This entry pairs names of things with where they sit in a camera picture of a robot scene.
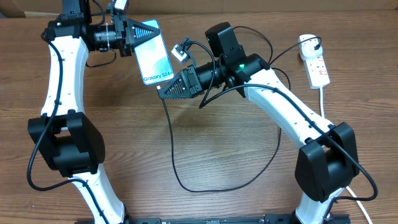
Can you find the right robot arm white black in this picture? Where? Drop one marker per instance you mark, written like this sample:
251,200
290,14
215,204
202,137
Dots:
327,154

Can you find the white power strip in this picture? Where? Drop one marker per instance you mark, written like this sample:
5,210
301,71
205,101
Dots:
317,73

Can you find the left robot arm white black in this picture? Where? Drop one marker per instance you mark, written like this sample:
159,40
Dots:
64,136

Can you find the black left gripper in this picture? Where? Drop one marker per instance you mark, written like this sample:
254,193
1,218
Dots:
131,28

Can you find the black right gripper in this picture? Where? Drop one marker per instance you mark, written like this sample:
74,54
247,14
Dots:
191,82

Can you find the white charger plug adapter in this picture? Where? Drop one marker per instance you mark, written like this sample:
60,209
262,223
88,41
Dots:
310,46

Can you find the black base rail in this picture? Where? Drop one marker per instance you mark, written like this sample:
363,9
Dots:
217,221

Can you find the black smartphone blue screen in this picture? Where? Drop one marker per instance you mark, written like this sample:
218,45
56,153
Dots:
153,61

